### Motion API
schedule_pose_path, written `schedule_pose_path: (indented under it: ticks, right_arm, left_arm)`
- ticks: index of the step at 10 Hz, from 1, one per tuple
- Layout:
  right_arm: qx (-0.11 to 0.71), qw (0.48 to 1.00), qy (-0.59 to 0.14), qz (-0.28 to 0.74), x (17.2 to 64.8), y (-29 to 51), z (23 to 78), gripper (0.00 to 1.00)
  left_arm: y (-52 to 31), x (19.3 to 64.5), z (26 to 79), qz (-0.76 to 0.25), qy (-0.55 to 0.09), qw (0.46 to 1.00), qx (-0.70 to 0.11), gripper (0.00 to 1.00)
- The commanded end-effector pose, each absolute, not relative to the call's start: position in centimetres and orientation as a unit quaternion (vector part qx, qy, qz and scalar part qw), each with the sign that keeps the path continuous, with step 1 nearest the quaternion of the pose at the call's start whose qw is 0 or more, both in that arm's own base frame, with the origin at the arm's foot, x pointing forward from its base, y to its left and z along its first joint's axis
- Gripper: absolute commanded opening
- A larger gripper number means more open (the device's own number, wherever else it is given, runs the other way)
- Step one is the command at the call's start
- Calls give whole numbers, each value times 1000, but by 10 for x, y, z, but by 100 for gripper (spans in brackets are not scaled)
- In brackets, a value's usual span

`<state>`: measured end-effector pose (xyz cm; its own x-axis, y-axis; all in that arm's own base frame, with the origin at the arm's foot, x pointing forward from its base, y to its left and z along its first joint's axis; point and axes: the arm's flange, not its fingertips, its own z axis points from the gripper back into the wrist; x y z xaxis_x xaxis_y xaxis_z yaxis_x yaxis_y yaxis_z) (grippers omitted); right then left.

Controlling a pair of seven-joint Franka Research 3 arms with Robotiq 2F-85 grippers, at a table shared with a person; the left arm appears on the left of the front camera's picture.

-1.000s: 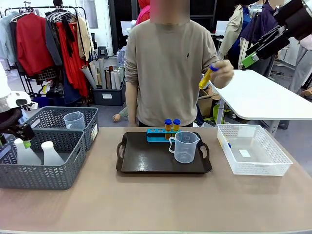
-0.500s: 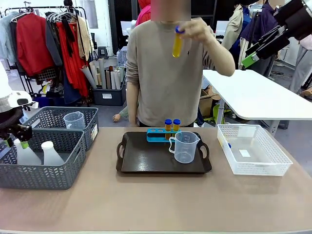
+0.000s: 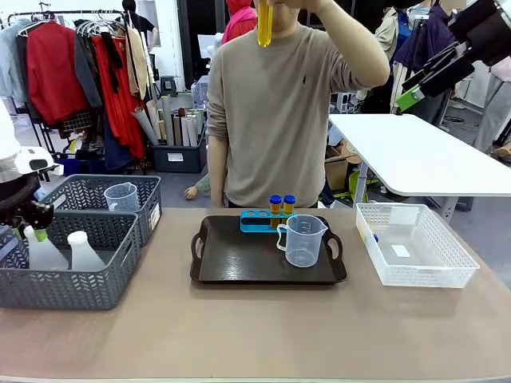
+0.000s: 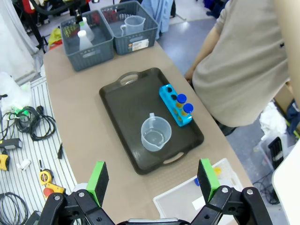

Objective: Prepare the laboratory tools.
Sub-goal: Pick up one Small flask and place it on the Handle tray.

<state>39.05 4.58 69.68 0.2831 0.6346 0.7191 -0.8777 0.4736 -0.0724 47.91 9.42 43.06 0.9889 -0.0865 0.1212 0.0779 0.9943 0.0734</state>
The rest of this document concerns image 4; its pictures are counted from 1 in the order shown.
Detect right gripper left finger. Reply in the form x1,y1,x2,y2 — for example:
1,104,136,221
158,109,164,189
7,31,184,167
38,161,115,225

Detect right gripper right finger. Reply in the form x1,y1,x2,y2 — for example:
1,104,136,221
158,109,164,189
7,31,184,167
187,158,274,225

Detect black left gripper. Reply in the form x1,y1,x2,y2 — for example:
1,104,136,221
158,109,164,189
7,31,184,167
69,2,85,27

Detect clear plastic measuring cup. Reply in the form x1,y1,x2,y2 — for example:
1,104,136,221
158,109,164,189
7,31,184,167
141,112,173,152

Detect blue capped sample tube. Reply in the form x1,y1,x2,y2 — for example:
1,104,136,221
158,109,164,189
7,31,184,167
176,94,187,111
182,103,194,118

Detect person's right forearm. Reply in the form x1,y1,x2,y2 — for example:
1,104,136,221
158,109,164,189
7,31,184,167
187,22,225,76

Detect person's right hand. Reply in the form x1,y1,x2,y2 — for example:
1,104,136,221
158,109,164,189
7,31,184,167
184,68,195,84

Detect yellow green vest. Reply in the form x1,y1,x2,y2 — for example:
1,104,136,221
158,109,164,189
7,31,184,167
48,27,63,49

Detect grey basket without label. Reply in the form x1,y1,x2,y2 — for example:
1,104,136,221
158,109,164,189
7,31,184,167
60,10,115,72

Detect yellow red emergency stop button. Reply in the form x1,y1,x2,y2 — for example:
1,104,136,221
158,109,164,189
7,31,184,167
44,182,65,195

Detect black tripod stand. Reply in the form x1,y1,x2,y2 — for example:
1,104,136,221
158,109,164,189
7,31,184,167
23,0,48,55

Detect yellow tape measure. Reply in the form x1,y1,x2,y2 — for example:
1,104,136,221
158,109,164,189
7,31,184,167
39,170,53,186

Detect grey basket with label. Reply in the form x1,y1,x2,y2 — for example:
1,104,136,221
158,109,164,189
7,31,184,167
100,0,159,56

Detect black crate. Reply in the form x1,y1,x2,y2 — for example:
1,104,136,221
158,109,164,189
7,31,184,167
268,136,285,165

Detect small white object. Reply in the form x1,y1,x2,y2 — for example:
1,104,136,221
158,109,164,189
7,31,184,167
16,158,32,171

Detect light blue garment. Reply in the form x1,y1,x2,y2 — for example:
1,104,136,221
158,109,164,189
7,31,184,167
140,0,174,33

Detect white table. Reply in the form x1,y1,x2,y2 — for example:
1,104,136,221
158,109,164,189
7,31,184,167
271,140,300,213

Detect dark brown serving tray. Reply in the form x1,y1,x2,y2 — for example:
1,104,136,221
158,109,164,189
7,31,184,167
98,67,204,175

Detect white crumpled cloth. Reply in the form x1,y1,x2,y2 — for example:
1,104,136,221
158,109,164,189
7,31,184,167
259,102,288,139

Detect blue test tube rack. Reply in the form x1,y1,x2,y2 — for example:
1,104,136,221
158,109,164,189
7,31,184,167
159,83,194,128

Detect yellow black hand tool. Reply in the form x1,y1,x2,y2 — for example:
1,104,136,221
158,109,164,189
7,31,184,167
0,153,11,171

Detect grey black device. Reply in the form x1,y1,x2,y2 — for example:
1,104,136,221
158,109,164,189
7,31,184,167
0,138,23,150

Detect white plastic bag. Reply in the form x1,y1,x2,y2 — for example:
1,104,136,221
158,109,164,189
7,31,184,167
0,72,32,113

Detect dark blue bag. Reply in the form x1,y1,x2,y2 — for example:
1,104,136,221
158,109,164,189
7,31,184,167
285,99,300,132

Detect cardboard box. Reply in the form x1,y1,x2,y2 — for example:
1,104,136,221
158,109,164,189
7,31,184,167
274,81,300,122

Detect person in beige sweater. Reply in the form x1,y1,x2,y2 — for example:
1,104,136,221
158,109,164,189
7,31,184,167
184,0,300,136

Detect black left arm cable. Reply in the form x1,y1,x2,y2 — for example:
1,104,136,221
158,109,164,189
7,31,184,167
30,0,99,16

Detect clear beaker with handle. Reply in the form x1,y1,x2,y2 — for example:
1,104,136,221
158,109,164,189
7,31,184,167
120,15,146,37

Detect coiled black cable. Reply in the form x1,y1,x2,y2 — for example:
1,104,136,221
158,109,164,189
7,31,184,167
0,192,29,225

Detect tangled black cables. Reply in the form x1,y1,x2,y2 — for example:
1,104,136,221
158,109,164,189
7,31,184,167
15,105,57,142

